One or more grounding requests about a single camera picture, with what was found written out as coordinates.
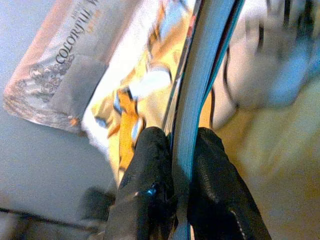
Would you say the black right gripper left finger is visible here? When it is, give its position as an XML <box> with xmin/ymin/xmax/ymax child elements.
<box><xmin>106</xmin><ymin>126</ymin><xmax>179</xmax><ymax>240</ymax></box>

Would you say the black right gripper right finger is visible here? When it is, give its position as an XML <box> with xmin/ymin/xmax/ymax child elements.
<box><xmin>186</xmin><ymin>126</ymin><xmax>273</xmax><ymax>240</ymax></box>

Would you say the teal cover book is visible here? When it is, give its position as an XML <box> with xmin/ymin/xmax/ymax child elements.
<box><xmin>161</xmin><ymin>0</ymin><xmax>246</xmax><ymax>240</ymax></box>

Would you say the orange egg-print duvet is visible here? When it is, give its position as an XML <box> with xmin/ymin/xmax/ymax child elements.
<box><xmin>82</xmin><ymin>0</ymin><xmax>216</xmax><ymax>178</ymax></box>

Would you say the grey lettered print pillow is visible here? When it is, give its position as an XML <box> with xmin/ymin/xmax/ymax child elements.
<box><xmin>3</xmin><ymin>0</ymin><xmax>141</xmax><ymax>134</ymax></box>

